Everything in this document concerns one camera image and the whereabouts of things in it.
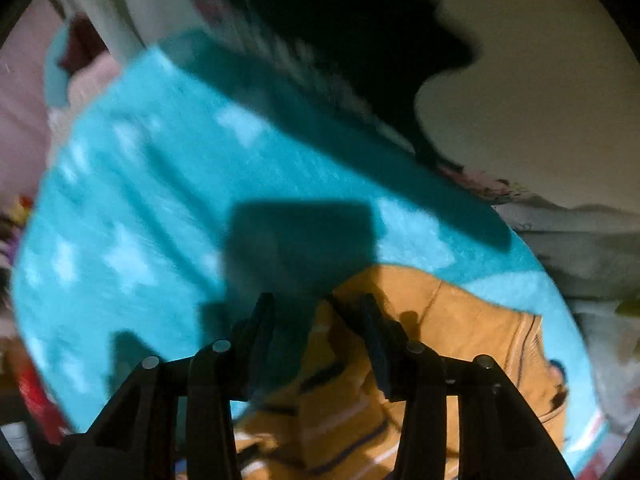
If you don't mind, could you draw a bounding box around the pink cloth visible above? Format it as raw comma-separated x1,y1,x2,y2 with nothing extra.
0,5,121,201

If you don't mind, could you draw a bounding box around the teal star-print blanket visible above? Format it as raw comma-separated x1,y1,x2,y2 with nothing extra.
11,30,608,478

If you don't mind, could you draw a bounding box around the grey cloth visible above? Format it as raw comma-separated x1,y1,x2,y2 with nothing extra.
492,200,640,436

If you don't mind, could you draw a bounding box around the red patterned cloth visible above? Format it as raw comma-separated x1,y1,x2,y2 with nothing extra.
0,340,66,446

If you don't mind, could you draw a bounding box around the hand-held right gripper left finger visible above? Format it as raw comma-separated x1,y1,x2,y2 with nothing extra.
59,292,277,480

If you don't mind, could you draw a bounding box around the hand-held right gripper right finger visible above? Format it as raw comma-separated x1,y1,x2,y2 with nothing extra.
361,293,576,480

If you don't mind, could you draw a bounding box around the orange striped small garment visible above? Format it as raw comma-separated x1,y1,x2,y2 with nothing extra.
175,265,571,480

